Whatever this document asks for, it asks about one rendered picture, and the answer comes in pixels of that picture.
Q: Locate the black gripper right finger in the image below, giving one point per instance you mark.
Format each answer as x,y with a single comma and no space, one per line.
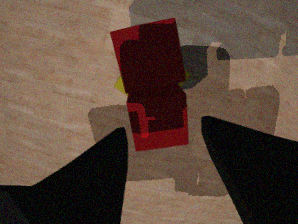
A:
260,171

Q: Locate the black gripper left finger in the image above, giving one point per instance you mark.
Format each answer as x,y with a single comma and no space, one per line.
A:
88,190

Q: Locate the dark red cube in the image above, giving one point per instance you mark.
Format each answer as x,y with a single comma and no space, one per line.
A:
149,55
158,117

